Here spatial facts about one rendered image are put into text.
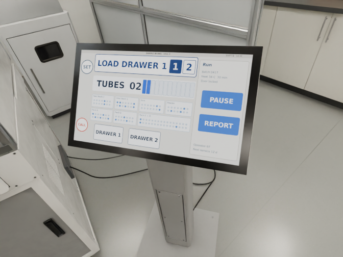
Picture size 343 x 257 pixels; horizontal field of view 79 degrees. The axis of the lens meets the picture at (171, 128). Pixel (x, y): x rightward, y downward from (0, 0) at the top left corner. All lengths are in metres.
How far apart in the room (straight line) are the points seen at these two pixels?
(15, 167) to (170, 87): 0.58
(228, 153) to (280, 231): 1.12
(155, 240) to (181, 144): 0.99
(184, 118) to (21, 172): 0.59
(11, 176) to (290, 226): 1.50
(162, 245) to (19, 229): 0.76
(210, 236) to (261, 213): 0.39
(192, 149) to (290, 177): 1.39
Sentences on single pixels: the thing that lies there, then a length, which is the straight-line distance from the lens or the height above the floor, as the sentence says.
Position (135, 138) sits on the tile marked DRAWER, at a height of 1.00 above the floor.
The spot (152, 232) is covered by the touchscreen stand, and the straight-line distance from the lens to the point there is 1.48.
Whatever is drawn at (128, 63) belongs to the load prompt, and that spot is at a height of 1.16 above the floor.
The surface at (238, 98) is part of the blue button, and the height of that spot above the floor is 1.10.
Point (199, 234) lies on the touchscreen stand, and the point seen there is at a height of 0.04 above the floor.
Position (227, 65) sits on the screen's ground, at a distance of 0.55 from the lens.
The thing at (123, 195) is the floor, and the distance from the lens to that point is 1.70.
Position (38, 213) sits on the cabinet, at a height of 0.61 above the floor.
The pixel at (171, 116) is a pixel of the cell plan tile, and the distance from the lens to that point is 0.55.
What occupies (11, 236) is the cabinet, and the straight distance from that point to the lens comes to 1.15.
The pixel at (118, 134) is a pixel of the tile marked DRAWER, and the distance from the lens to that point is 0.61.
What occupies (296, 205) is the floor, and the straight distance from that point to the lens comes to 1.73.
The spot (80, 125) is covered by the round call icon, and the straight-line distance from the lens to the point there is 0.67.
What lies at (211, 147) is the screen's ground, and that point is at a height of 1.01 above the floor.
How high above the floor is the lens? 1.39
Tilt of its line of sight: 41 degrees down
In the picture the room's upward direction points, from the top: 6 degrees counter-clockwise
